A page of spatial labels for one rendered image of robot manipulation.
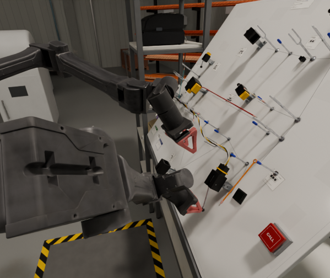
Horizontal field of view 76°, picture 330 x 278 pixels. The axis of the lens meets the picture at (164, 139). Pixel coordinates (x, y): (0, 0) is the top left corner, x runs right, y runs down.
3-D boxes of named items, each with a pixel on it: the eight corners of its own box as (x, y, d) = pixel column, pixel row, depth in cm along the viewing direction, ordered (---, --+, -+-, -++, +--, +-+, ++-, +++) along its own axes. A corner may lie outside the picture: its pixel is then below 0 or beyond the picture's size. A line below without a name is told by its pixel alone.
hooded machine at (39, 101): (57, 134, 353) (26, 30, 279) (10, 142, 334) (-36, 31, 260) (60, 117, 419) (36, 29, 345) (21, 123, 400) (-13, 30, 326)
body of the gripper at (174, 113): (179, 118, 66) (168, 98, 63) (195, 126, 57) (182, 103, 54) (163, 130, 65) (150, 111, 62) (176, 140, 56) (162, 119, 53)
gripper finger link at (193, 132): (195, 140, 67) (182, 116, 63) (207, 148, 61) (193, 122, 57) (178, 153, 66) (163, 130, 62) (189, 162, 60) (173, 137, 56)
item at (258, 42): (259, 35, 99) (247, 22, 95) (268, 43, 91) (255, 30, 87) (250, 43, 101) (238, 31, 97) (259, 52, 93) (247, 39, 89)
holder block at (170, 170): (163, 182, 111) (147, 176, 107) (177, 165, 108) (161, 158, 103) (166, 188, 107) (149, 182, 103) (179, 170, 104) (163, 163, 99)
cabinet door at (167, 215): (172, 243, 131) (172, 194, 112) (154, 185, 178) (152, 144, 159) (175, 242, 131) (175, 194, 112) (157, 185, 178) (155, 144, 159)
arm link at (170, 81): (126, 112, 60) (124, 84, 54) (140, 94, 69) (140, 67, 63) (168, 120, 58) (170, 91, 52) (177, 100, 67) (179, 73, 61)
